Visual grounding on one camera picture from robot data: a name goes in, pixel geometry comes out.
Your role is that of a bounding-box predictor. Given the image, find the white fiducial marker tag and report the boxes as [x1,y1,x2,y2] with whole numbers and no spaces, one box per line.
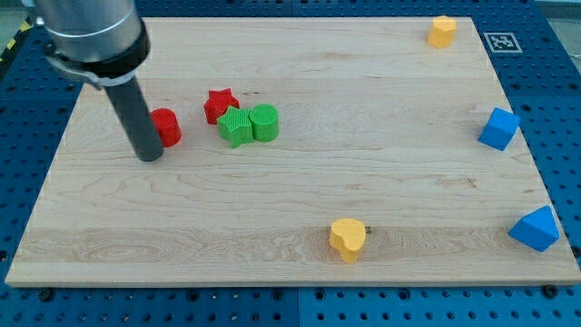
[484,32,522,54]

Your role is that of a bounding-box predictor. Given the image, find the red cylinder block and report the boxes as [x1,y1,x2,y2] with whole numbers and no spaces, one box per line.
[151,108,182,147]

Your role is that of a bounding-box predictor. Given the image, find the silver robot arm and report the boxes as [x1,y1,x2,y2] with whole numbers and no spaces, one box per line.
[22,0,150,89]

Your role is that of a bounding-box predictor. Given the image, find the wooden board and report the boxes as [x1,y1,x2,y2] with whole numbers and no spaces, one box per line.
[6,17,580,288]

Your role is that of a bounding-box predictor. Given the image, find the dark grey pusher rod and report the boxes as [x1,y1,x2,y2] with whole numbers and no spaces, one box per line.
[104,77,163,162]

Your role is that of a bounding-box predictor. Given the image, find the green star block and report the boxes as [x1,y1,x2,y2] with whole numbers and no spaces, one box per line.
[217,106,254,148]

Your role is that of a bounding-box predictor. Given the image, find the yellow hexagon block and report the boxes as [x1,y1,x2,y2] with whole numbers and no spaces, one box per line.
[427,15,458,49]

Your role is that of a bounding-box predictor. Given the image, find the blue triangle block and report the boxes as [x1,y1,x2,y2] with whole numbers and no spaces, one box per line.
[507,205,560,253]

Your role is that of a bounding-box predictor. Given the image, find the blue cube block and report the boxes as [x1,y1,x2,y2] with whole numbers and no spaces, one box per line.
[478,107,521,151]

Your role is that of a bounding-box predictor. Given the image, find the green cylinder block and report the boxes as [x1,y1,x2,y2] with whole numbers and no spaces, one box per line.
[249,104,279,142]

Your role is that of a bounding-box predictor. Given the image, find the yellow heart block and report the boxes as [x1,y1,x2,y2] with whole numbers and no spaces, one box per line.
[329,218,367,263]

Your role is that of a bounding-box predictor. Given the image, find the red star block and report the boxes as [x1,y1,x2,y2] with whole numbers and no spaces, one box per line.
[203,88,240,124]

